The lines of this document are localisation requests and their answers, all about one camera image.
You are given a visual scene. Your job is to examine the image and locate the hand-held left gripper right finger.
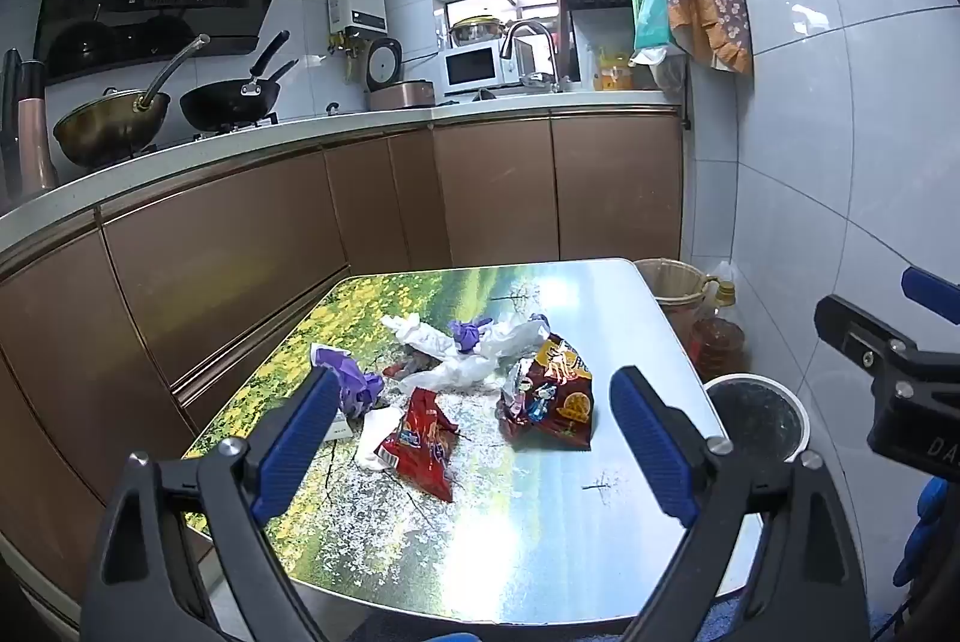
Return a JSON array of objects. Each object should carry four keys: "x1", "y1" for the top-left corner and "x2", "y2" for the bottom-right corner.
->
[{"x1": 609, "y1": 366, "x2": 871, "y2": 642}]

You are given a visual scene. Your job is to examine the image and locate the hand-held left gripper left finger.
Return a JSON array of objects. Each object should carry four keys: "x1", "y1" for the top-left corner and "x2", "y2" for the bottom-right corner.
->
[{"x1": 79, "y1": 366, "x2": 342, "y2": 642}]

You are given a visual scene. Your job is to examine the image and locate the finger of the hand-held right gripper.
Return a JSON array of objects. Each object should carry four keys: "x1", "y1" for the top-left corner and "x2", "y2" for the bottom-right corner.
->
[
  {"x1": 815, "y1": 294, "x2": 922, "y2": 382},
  {"x1": 902, "y1": 266, "x2": 960, "y2": 314}
]

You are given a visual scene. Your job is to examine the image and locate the purple glove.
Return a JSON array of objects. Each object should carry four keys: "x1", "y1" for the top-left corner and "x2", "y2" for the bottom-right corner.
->
[{"x1": 310, "y1": 343, "x2": 386, "y2": 419}]

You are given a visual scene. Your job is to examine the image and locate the white tissue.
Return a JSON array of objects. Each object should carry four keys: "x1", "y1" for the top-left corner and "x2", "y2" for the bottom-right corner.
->
[{"x1": 352, "y1": 406, "x2": 407, "y2": 471}]

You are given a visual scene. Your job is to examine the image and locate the dark red snack bag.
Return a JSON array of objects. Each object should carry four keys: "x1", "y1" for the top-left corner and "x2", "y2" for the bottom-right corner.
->
[{"x1": 498, "y1": 334, "x2": 596, "y2": 452}]

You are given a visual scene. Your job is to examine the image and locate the white waste bin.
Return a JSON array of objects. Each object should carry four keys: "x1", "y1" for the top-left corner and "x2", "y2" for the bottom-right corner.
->
[{"x1": 703, "y1": 373, "x2": 813, "y2": 464}]

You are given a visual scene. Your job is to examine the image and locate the red snack packet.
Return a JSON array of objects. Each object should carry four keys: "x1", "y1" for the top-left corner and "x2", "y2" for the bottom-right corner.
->
[{"x1": 373, "y1": 386, "x2": 461, "y2": 503}]

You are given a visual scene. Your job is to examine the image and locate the white plastic bag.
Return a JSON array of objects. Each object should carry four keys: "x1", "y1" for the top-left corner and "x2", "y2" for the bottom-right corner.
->
[
  {"x1": 379, "y1": 311, "x2": 553, "y2": 396},
  {"x1": 629, "y1": 47, "x2": 688, "y2": 89}
]

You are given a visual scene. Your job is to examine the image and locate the small purple wrapper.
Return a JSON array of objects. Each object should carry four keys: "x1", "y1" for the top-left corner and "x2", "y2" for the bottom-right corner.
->
[{"x1": 447, "y1": 316, "x2": 494, "y2": 355}]

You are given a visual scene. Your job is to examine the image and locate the person's right hand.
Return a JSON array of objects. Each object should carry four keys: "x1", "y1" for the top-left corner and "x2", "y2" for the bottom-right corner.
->
[{"x1": 895, "y1": 477, "x2": 950, "y2": 588}]

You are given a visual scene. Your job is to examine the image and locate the cooking oil bottle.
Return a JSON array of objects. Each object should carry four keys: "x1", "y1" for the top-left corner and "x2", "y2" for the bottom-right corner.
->
[{"x1": 688, "y1": 262, "x2": 750, "y2": 382}]

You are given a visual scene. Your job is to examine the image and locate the landscape print folding table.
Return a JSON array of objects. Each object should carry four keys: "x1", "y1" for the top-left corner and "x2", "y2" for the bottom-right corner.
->
[{"x1": 183, "y1": 257, "x2": 767, "y2": 629}]

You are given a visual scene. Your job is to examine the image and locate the beige waste bin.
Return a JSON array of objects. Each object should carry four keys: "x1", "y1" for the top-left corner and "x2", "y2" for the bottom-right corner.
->
[{"x1": 633, "y1": 257, "x2": 720, "y2": 352}]

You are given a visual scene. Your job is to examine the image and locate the brown base cabinets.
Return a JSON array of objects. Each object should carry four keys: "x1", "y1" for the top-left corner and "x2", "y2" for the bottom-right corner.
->
[{"x1": 0, "y1": 109, "x2": 686, "y2": 613}]

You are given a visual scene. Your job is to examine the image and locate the white kitchen countertop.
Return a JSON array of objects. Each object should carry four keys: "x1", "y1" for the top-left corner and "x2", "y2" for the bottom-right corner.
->
[{"x1": 0, "y1": 90, "x2": 680, "y2": 254}]

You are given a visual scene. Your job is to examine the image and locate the hanging white plastic bag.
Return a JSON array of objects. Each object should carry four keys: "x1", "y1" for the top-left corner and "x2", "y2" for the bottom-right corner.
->
[{"x1": 629, "y1": 47, "x2": 688, "y2": 89}]

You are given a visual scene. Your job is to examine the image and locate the black wok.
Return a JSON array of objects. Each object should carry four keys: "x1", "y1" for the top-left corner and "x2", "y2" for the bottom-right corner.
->
[{"x1": 178, "y1": 30, "x2": 301, "y2": 132}]

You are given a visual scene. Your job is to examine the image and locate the rose gold rice cooker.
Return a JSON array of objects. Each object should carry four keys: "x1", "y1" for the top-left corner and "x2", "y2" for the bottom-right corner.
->
[{"x1": 364, "y1": 36, "x2": 437, "y2": 111}]

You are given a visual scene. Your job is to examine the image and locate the golden wok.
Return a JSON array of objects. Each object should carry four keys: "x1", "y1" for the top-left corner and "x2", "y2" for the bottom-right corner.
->
[{"x1": 52, "y1": 34, "x2": 212, "y2": 167}]

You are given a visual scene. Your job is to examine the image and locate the green plastic bag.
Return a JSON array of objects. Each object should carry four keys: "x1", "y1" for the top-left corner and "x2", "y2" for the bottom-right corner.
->
[{"x1": 627, "y1": 0, "x2": 673, "y2": 51}]

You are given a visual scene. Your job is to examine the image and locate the brown tall canister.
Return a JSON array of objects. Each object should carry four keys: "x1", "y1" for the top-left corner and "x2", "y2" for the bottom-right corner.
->
[{"x1": 15, "y1": 60, "x2": 59, "y2": 197}]

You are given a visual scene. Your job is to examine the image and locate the white microwave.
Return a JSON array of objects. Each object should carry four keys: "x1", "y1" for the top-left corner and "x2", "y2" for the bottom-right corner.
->
[{"x1": 439, "y1": 44, "x2": 538, "y2": 92}]

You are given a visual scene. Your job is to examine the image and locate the chrome kitchen faucet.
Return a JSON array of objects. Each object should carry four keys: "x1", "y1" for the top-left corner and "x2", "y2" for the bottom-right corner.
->
[{"x1": 499, "y1": 20, "x2": 560, "y2": 92}]

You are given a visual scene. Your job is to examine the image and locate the steel pot with lid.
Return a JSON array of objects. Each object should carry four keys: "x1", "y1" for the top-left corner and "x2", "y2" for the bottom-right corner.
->
[{"x1": 448, "y1": 15, "x2": 506, "y2": 47}]

